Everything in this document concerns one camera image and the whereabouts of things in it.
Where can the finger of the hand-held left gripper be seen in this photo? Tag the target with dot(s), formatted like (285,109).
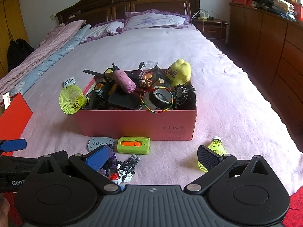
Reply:
(14,145)

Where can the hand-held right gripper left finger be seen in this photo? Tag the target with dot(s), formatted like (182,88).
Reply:
(97,159)

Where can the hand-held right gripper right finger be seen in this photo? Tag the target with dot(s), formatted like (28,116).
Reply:
(208,157)

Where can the grey studded plate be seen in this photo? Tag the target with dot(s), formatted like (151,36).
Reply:
(99,143)

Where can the purple toy robot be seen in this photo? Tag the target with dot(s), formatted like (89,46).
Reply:
(113,159)

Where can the red and white toy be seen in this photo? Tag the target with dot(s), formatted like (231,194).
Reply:
(116,178)

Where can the black and white toy figure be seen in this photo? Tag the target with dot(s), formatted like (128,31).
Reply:
(129,164)

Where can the green toy utility knife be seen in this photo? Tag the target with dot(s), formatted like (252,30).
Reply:
(142,149)

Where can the pink cardboard box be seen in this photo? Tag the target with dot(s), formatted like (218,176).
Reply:
(132,123)

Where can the red box lid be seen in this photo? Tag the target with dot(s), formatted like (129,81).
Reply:
(14,120)

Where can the smartphone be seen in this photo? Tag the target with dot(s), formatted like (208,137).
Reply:
(6,99)

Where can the black furry ball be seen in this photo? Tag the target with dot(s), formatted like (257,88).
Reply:
(187,99)

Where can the black phone case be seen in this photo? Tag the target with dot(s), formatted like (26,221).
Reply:
(123,101)

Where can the large yellow-green shuttlecock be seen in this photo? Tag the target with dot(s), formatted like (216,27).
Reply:
(69,99)

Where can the black tape roll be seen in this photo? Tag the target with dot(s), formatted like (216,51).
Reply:
(152,101)

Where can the white remote control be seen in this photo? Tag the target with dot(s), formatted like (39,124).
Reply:
(69,81)

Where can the pink pouch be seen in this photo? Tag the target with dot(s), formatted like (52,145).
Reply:
(123,80)

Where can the yellow plush toy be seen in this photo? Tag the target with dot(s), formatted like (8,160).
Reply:
(181,73)

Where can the black backpack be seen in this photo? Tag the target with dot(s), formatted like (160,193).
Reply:
(19,54)

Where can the pink quilt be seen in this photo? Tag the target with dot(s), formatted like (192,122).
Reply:
(35,54)

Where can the light blue floral quilt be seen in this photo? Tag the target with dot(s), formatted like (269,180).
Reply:
(54,56)

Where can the red patterned blanket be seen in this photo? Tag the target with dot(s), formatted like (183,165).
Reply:
(296,208)

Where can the clear plastic packaging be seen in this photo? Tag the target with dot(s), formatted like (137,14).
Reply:
(151,64)

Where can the wooden nightstand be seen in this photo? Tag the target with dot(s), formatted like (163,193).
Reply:
(210,30)

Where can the yellow wooden wardrobe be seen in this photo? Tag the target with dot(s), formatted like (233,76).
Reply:
(11,16)

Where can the white purple-edged pillow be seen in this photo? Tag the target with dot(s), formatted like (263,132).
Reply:
(104,28)

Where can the wooden dresser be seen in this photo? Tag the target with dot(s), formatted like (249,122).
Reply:
(272,40)

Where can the flower print pillow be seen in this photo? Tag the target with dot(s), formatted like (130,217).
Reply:
(153,20)

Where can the pile of folded clothes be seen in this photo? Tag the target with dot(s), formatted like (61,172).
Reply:
(267,0)

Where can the red gift box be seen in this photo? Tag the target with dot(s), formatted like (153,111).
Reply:
(298,11)

